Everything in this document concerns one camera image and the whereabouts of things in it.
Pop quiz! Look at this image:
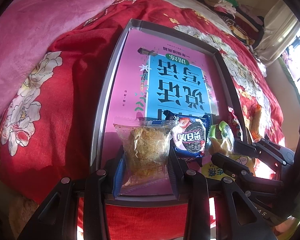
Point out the clear meat floss cake packet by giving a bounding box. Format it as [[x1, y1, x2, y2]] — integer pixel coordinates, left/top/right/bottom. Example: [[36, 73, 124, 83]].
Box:
[[113, 118, 176, 188]]

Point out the yellow green snack packet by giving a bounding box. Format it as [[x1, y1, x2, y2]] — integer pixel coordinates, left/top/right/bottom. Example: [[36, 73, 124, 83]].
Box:
[[201, 121, 255, 180]]

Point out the blue oreo snack packet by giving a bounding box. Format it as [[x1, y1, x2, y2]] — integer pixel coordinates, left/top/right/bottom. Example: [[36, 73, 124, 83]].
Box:
[[164, 110, 211, 159]]

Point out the orange rice cracker packet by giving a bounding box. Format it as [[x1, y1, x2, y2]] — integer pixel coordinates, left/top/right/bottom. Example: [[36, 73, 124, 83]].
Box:
[[249, 104, 265, 141]]

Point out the red panda snack packet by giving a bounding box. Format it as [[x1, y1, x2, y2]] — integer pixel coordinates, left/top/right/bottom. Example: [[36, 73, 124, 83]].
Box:
[[228, 107, 243, 141]]

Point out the red floral quilt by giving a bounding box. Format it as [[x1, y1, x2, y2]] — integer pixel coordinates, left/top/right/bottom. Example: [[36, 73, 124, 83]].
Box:
[[0, 0, 284, 237]]

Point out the grey tray with pink book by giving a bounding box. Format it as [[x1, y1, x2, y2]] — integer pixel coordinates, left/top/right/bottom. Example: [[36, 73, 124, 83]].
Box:
[[84, 19, 244, 207]]

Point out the beige curtain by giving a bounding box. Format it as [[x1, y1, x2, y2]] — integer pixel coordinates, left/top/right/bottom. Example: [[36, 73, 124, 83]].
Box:
[[254, 0, 300, 66]]

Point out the folded clothes pile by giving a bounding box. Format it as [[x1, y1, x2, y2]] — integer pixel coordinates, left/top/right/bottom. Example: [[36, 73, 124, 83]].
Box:
[[203, 0, 264, 48]]

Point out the beige bed sheet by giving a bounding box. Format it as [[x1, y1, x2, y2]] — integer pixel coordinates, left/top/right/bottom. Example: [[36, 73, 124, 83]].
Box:
[[165, 0, 231, 34]]

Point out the pink blanket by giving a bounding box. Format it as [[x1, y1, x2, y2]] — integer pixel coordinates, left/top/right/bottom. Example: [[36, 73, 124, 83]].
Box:
[[0, 0, 114, 118]]

